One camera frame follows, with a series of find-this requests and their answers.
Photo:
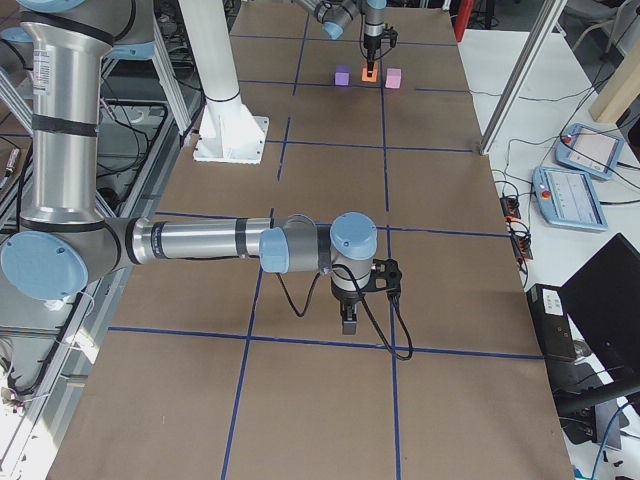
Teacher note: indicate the teach pendant tablet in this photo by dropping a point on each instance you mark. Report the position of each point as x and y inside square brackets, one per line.
[567, 199]
[589, 150]

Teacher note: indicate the pink foam cube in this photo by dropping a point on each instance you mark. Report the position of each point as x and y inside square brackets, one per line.
[393, 78]

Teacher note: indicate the orange foam cube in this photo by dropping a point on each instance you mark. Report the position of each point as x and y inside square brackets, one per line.
[369, 76]

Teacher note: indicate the near teach pendant tablet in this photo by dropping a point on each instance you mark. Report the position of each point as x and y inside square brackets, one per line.
[567, 199]

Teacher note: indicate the black box device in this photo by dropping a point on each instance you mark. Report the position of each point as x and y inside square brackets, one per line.
[551, 323]

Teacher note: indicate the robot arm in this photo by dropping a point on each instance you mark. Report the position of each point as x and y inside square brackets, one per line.
[65, 243]
[335, 16]

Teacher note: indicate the dark purple foam cube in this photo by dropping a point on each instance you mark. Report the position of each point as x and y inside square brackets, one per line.
[342, 75]

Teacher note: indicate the aluminium frame post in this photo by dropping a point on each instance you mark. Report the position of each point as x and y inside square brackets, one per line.
[543, 26]

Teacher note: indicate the black laptop computer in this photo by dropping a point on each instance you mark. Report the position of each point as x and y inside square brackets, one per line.
[602, 300]

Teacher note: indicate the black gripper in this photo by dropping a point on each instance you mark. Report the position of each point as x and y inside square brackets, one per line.
[371, 42]
[346, 297]

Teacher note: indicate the red cylinder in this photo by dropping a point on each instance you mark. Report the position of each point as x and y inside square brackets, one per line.
[462, 19]

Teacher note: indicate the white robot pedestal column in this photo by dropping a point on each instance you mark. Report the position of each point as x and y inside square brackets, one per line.
[228, 132]

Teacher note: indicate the far teach pendant tablet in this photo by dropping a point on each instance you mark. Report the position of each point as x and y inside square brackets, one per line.
[589, 150]

